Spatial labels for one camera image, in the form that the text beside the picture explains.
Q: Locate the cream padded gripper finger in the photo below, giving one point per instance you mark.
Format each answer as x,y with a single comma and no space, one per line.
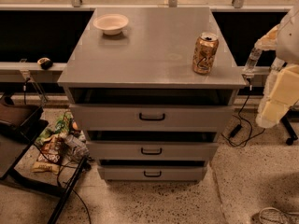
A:
280,93

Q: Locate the grey top drawer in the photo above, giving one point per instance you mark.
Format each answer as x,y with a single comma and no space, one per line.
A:
160,118

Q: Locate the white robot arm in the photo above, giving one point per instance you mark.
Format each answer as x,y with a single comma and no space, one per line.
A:
283,39

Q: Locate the grey drawer cabinet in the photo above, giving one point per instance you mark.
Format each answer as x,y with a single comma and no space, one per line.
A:
150,63

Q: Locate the grey bottom drawer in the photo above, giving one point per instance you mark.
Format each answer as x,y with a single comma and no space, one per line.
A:
152,174

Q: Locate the black chair base leg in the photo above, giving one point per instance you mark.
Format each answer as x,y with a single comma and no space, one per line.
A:
292,114

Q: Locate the clear plastic water bottle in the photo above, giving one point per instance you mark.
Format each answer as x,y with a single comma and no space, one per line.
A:
254,56

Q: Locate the gold soda can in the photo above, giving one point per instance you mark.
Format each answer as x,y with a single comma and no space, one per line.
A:
204,53

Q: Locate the white paper bowl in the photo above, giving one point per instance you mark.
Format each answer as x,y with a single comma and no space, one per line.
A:
111,24

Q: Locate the crumpled clear plastic bottle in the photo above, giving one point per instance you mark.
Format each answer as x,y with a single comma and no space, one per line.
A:
77,149

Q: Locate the green snack bag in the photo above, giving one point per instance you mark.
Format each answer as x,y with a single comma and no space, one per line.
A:
61,127

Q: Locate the chips snack bag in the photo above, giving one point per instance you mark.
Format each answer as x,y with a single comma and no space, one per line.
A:
51,156

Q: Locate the small black round device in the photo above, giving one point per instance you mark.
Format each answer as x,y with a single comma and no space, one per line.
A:
45,63

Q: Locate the black tray cart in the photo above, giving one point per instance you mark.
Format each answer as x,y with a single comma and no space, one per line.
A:
20,127

